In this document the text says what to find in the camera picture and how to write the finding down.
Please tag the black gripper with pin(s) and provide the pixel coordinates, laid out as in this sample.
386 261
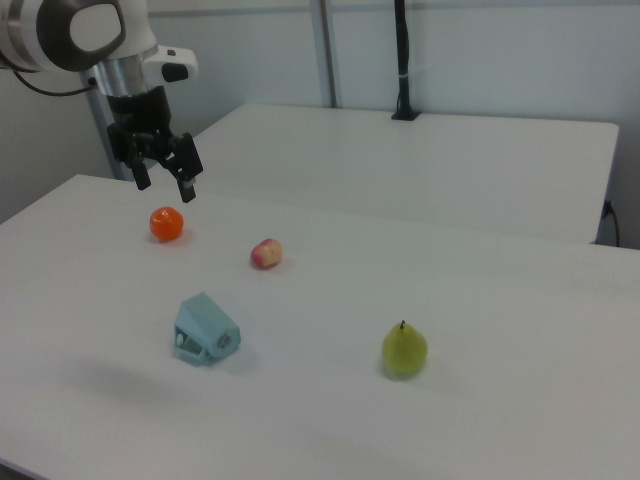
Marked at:
142 125

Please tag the green toy pear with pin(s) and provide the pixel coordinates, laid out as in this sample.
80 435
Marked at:
404 351

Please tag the white rear table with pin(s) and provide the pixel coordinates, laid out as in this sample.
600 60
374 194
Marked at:
425 165

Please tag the grey metal wall post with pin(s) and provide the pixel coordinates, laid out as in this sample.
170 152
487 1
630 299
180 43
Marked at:
327 50

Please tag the red yellow toy apple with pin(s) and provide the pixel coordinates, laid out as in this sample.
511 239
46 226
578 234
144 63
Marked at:
266 253

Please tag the light blue angular plastic mug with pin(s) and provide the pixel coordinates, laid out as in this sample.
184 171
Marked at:
206 330

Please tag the orange toy fruit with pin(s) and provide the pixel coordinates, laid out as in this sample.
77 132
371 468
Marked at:
167 223

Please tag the black camera pole with base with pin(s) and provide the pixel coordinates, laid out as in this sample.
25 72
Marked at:
402 55

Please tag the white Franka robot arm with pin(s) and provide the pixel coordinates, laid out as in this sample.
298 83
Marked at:
75 30

